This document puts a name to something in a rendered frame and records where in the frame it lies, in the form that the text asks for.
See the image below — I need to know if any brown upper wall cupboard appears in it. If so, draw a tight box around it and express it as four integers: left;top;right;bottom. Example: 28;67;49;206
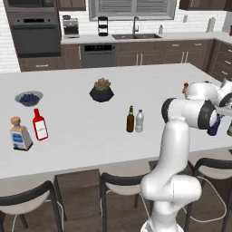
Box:
55;0;87;12
178;0;232;13

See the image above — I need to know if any dark metal tap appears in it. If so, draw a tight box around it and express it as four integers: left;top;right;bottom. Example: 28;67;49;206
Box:
131;15;140;36

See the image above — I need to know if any grey dishwasher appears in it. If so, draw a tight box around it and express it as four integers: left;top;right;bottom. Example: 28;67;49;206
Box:
80;43;117;70

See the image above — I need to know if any brown side cupboard run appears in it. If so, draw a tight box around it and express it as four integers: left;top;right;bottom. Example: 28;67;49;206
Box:
208;40;232;82

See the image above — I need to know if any black tiered stand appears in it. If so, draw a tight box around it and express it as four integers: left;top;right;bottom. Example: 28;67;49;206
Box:
97;15;110;37

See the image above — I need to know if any grey bowl of blueberries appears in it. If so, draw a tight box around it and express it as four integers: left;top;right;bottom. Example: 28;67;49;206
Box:
14;90;44;108

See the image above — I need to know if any brown cupboard beside oven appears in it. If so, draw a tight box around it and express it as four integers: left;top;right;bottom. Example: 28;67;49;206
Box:
17;43;82;73

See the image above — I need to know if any black microwave oven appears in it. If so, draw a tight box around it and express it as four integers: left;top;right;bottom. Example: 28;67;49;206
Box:
3;0;57;13

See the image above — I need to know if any red bottle with white label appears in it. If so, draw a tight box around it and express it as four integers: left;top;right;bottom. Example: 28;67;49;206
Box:
32;108;49;141

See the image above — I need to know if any black stool with cream seat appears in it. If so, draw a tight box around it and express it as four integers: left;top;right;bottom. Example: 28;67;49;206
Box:
99;171;152;232
183;157;232;232
0;179;66;232

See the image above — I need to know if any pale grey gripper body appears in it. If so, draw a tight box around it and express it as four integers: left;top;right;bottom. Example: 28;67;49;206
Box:
216;106;232;118

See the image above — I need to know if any black wall oven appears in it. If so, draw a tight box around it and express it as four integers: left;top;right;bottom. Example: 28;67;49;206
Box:
6;12;63;59

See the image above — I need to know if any silver coffee machine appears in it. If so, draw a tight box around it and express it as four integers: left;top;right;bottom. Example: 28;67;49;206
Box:
62;14;81;39

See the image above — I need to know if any brown glass bottle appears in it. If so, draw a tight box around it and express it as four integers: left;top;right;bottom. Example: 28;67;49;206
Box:
126;105;135;133

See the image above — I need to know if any clear plastic water bottle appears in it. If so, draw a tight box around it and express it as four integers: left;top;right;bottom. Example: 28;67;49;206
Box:
134;109;145;133

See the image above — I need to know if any window with grey blinds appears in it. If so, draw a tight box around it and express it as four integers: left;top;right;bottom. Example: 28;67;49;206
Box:
88;0;178;22

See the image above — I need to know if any square bottle with cork stopper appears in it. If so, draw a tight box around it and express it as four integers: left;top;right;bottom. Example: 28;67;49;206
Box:
9;116;34;151

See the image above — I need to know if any dark sink basin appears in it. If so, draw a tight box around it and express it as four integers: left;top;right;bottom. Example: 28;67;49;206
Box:
111;33;163;41

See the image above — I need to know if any white paper towel roll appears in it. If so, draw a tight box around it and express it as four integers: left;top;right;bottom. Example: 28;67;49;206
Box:
206;16;217;34

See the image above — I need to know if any succulent in black pot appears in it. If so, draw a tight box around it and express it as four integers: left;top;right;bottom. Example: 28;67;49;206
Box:
89;77;115;103

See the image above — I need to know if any brown lower cupboard run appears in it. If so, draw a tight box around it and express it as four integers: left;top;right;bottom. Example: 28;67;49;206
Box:
114;39;215;73

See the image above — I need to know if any dark blue bottle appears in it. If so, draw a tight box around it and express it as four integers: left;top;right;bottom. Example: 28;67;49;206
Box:
207;113;223;137

